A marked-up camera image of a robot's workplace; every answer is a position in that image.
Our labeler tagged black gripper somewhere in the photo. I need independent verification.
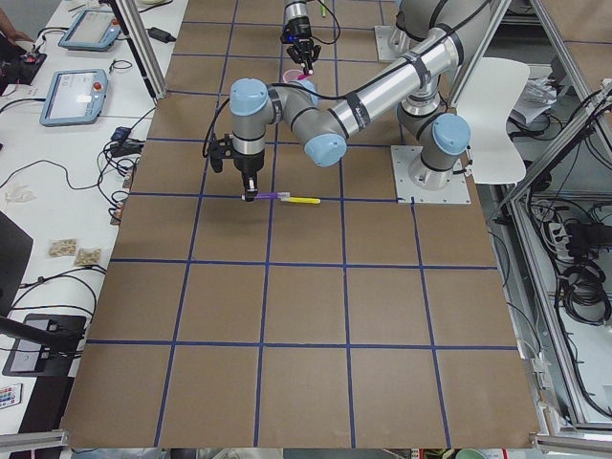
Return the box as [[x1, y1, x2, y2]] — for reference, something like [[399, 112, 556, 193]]
[[281, 17, 321, 73], [233, 151, 264, 202]]

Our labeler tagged purple pen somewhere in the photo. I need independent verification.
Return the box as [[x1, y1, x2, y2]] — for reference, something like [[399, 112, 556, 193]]
[[241, 192, 291, 202]]

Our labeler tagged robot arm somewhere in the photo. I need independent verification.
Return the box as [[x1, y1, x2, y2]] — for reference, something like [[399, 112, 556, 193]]
[[280, 0, 321, 76], [229, 1, 491, 201]]

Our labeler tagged pink mesh cup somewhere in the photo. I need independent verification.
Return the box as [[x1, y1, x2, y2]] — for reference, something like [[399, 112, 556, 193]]
[[282, 69, 309, 86]]

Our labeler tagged yellow pen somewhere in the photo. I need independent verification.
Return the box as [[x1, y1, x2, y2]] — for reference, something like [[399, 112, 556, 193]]
[[280, 196, 321, 206]]

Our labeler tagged black power adapter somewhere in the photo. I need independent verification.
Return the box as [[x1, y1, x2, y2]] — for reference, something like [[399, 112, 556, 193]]
[[147, 27, 176, 43]]

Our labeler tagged white chair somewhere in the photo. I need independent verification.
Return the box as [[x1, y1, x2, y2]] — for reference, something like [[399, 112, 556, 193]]
[[456, 57, 530, 185]]

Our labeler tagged blue teach pendant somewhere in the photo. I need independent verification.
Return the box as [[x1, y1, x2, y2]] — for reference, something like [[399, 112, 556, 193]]
[[39, 69, 108, 127], [59, 10, 120, 52]]

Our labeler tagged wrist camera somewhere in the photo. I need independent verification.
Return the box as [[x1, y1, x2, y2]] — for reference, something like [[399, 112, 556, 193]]
[[206, 134, 235, 173]]

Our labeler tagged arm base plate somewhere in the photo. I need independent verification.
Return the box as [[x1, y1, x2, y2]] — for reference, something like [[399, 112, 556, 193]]
[[390, 145, 471, 206]]

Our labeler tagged aluminium frame post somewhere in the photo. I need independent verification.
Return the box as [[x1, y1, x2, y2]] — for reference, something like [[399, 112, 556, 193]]
[[109, 0, 167, 100]]

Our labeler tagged black camera stand base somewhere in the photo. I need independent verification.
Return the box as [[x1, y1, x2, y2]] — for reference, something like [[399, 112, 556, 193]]
[[1, 314, 86, 377]]

